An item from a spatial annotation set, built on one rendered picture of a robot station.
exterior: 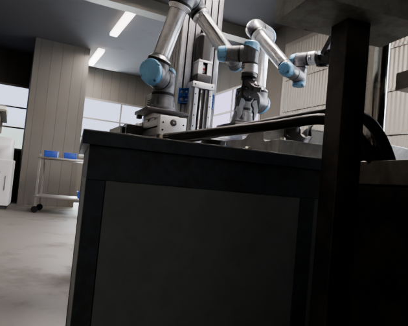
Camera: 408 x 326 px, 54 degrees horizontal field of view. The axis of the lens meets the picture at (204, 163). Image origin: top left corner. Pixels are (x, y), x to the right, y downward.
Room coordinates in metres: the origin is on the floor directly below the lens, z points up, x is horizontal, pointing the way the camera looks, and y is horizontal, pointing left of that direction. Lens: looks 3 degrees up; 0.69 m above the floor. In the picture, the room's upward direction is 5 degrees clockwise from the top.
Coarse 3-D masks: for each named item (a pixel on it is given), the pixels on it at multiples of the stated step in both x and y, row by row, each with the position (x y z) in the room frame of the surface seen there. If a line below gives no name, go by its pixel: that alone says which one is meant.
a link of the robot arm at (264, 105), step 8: (272, 32) 2.38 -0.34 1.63; (264, 56) 2.37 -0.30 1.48; (264, 64) 2.37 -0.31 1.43; (264, 72) 2.37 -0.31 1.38; (256, 80) 2.37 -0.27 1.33; (264, 80) 2.38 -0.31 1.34; (264, 88) 2.38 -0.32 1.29; (264, 96) 2.36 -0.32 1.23; (264, 104) 2.37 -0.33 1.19; (264, 112) 2.42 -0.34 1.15
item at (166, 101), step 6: (156, 96) 2.03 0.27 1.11; (162, 96) 2.03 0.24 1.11; (168, 96) 2.04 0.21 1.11; (150, 102) 2.04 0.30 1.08; (156, 102) 2.03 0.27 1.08; (162, 102) 2.02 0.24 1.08; (168, 102) 2.03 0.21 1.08; (162, 108) 2.01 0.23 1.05; (168, 108) 2.03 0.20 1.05; (174, 108) 2.06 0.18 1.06
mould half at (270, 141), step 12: (264, 132) 1.45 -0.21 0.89; (276, 132) 1.47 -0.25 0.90; (312, 132) 1.52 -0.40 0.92; (228, 144) 1.78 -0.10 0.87; (240, 144) 1.65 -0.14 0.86; (252, 144) 1.54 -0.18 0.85; (264, 144) 1.44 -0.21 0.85; (276, 144) 1.35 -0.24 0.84; (288, 144) 1.35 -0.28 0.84; (300, 144) 1.36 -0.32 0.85; (312, 144) 1.38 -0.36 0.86; (312, 156) 1.38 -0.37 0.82
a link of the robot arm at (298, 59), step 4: (304, 52) 2.20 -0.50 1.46; (292, 56) 2.24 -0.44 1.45; (296, 56) 2.22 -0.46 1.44; (300, 56) 2.20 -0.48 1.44; (304, 56) 2.19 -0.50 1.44; (292, 60) 2.23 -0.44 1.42; (296, 60) 2.22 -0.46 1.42; (300, 60) 2.20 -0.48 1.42; (304, 60) 2.19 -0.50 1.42; (296, 64) 2.22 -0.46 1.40; (300, 64) 2.20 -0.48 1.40; (304, 64) 2.21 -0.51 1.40
